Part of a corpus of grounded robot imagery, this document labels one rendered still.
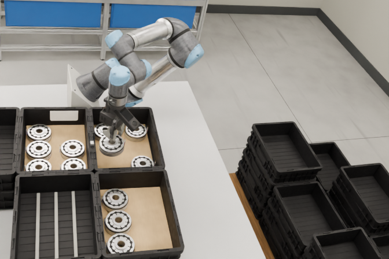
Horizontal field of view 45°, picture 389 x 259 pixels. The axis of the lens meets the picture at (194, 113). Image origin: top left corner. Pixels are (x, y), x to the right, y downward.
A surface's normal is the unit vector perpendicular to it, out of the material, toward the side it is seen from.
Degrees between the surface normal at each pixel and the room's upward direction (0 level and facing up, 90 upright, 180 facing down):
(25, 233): 0
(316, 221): 0
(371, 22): 90
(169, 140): 0
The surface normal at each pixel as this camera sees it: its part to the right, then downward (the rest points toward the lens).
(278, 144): 0.19, -0.75
